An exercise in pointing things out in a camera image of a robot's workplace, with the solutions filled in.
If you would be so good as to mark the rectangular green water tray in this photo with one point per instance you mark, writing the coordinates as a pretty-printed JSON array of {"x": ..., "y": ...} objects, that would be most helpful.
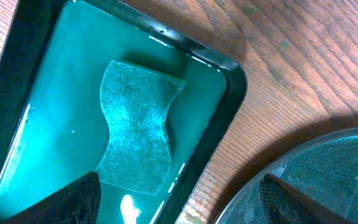
[{"x": 52, "y": 128}]

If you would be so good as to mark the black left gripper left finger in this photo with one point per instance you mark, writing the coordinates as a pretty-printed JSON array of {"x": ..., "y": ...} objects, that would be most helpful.
[{"x": 77, "y": 202}]

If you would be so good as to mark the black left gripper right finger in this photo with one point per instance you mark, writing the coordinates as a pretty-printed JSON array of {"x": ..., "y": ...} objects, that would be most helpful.
[{"x": 284, "y": 204}]

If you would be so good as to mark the round black serving tray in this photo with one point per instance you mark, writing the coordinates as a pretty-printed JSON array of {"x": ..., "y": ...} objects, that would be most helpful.
[{"x": 325, "y": 169}]

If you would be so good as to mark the green scrub sponge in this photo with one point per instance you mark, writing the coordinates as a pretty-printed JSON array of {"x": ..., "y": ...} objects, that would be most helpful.
[{"x": 135, "y": 101}]

